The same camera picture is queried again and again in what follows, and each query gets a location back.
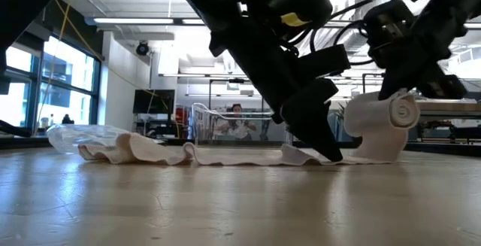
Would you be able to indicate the round black ceiling device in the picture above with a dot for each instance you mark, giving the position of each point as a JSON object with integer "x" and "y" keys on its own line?
{"x": 142, "y": 49}

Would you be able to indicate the blue-framed window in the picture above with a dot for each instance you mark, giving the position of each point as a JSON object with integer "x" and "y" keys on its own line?
{"x": 67, "y": 65}

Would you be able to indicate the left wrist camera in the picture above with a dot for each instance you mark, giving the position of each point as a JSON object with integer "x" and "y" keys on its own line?
{"x": 323, "y": 61}

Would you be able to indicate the ceiling light bar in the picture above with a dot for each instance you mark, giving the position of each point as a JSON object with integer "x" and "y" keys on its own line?
{"x": 131, "y": 20}

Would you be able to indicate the person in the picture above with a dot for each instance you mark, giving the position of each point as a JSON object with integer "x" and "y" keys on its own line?
{"x": 237, "y": 125}

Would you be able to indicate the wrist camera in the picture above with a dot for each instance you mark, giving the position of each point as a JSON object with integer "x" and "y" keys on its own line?
{"x": 323, "y": 61}
{"x": 387, "y": 16}

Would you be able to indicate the white elastic bandage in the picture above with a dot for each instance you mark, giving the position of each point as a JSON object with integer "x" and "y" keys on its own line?
{"x": 376, "y": 125}

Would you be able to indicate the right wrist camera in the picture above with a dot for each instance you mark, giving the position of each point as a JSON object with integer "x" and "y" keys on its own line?
{"x": 387, "y": 16}

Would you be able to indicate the clear plastic container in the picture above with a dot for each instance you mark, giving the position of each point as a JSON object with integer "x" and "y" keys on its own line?
{"x": 203, "y": 125}

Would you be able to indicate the grey metal-frame table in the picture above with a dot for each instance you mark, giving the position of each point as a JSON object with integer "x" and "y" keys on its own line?
{"x": 432, "y": 107}

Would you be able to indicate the clear plastic bag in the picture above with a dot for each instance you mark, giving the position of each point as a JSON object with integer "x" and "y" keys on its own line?
{"x": 75, "y": 137}

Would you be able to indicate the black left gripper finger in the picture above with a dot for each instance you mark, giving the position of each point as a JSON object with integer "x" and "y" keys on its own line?
{"x": 308, "y": 118}

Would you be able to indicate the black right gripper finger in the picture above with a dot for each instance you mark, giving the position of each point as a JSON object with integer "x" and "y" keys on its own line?
{"x": 394, "y": 84}
{"x": 443, "y": 88}

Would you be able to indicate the black monitor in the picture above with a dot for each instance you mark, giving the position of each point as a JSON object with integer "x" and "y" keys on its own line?
{"x": 154, "y": 101}

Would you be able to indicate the black gantry frame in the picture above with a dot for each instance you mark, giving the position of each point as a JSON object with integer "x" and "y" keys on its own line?
{"x": 209, "y": 92}
{"x": 363, "y": 82}

